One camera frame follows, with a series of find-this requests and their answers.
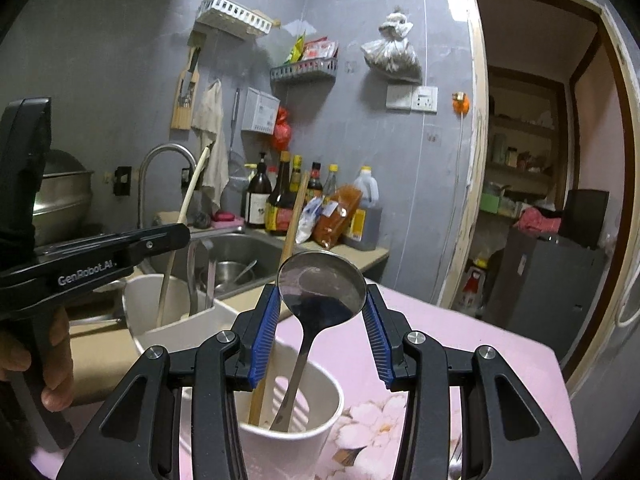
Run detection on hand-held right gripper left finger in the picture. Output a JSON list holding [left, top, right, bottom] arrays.
[[57, 284, 282, 480]]

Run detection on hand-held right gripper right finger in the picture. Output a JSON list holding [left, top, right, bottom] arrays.
[[361, 283, 583, 480]]

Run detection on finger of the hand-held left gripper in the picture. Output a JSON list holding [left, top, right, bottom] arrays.
[[117, 224, 192, 268]]

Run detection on pale wooden spoon handle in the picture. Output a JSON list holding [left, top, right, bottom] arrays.
[[156, 144, 210, 328]]

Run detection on metal ladle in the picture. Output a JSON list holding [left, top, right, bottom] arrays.
[[269, 250, 369, 432]]

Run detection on white round container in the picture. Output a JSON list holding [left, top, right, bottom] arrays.
[[122, 274, 242, 363]]

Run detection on slotted white utensil holder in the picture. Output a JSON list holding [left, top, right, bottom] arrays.
[[232, 342, 346, 480]]

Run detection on person's left hand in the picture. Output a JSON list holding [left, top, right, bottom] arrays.
[[0, 307, 75, 413]]

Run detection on metal bowl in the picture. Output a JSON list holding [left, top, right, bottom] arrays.
[[212, 260, 262, 295]]

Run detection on curved metal faucet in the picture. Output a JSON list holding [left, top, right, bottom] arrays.
[[137, 143, 199, 231]]

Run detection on stainless steel sink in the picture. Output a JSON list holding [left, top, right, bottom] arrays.
[[135, 224, 313, 313]]

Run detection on steel pot with lid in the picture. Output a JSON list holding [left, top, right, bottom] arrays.
[[31, 148, 97, 247]]

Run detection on red and white bottle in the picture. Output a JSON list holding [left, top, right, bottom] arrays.
[[462, 259, 489, 312]]

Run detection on brown wooden stick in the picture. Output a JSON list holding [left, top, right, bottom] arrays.
[[248, 171, 311, 426]]

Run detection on white and blue packet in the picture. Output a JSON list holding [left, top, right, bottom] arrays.
[[294, 195, 327, 244]]

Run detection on large dark oil jug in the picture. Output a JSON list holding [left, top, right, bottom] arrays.
[[343, 165, 384, 252]]

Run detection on orange spice packet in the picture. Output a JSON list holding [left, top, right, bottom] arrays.
[[312, 184, 364, 249]]

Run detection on tall dark sauce bottle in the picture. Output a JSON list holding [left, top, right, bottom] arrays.
[[265, 150, 297, 236]]

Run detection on beige dishcloth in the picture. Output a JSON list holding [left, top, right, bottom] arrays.
[[192, 79, 230, 212]]

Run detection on wooden knife rack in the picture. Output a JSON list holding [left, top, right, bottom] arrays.
[[170, 30, 209, 131]]

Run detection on metal fork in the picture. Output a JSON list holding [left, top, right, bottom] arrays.
[[447, 434, 464, 480]]

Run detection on red-labelled sauce bottle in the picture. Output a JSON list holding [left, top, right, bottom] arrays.
[[305, 162, 324, 202]]

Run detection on red plastic bag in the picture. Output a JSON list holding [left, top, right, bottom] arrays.
[[272, 107, 292, 151]]

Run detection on dark grey cabinet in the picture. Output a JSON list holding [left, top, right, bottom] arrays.
[[491, 229, 609, 357]]

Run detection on pink cloth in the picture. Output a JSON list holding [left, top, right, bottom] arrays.
[[517, 207, 564, 234]]

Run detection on wooden shelf unit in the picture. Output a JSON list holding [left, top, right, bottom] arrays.
[[481, 72, 568, 213]]

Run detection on black chair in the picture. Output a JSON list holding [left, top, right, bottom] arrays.
[[558, 188, 611, 249]]

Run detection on colourful seasoning packets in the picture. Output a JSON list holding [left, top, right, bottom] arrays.
[[285, 34, 339, 65]]

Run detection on hanging clear plastic bag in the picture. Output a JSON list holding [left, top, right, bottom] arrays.
[[360, 6, 424, 84]]

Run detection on metal utensil handle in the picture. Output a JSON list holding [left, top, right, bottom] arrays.
[[186, 240, 202, 317], [204, 242, 219, 311]]

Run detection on white slotted wall box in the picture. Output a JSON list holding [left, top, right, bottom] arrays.
[[241, 87, 281, 135]]

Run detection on white cable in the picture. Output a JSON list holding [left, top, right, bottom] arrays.
[[447, 114, 465, 266]]

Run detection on grey-blue wall basket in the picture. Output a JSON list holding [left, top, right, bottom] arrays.
[[270, 59, 339, 87]]

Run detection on white wall switch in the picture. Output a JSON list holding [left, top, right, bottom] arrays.
[[385, 84, 414, 111]]

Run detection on white wall basket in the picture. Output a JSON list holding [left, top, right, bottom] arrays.
[[194, 0, 282, 27], [195, 0, 274, 42]]

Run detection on white wall socket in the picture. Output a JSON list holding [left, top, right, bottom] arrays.
[[410, 85, 439, 114]]

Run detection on wooden door frame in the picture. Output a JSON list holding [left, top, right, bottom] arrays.
[[439, 0, 640, 397]]

